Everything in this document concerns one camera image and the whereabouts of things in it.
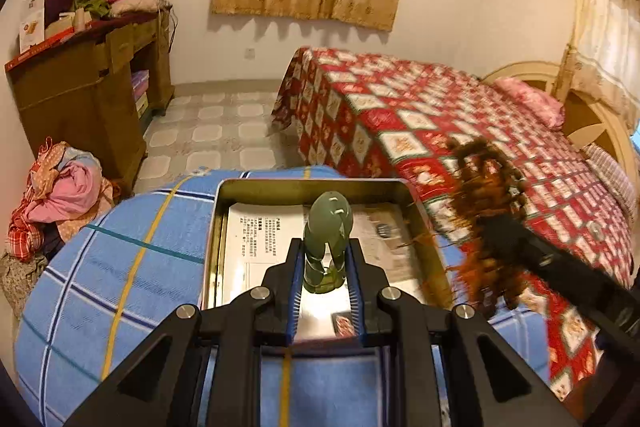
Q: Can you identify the brown seed bead necklace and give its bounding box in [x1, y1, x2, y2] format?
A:
[399, 135, 528, 320]

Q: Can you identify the green jade bangle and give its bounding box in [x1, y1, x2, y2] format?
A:
[303, 191, 354, 295]

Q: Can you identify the tape roll on bed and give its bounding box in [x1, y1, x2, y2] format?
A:
[586, 220, 605, 242]

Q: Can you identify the pink metal tin box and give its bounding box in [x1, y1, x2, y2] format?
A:
[200, 176, 452, 343]

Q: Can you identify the blue plaid tablecloth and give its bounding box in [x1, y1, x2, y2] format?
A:
[13, 164, 551, 427]

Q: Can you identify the striped pillow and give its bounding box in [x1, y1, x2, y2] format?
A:
[582, 143, 638, 225]

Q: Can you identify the pink pillow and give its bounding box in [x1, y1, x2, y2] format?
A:
[492, 77, 565, 131]

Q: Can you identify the cream wooden headboard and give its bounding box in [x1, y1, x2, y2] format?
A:
[483, 61, 639, 190]

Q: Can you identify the paper leaflet in tin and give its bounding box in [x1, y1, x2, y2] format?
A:
[205, 202, 424, 343]

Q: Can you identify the red patchwork bedspread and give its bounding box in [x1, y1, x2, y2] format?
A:
[271, 45, 637, 403]

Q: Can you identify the beige side curtain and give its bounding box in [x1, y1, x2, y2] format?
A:
[553, 0, 639, 131]

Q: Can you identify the clothes pile on floor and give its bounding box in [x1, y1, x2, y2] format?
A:
[1, 138, 120, 317]

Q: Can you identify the wooden desk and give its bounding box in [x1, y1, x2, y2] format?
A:
[5, 9, 175, 197]

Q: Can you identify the red book on desk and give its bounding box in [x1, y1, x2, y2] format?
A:
[4, 27, 75, 72]

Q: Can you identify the white product box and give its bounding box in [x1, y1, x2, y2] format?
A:
[18, 0, 46, 53]

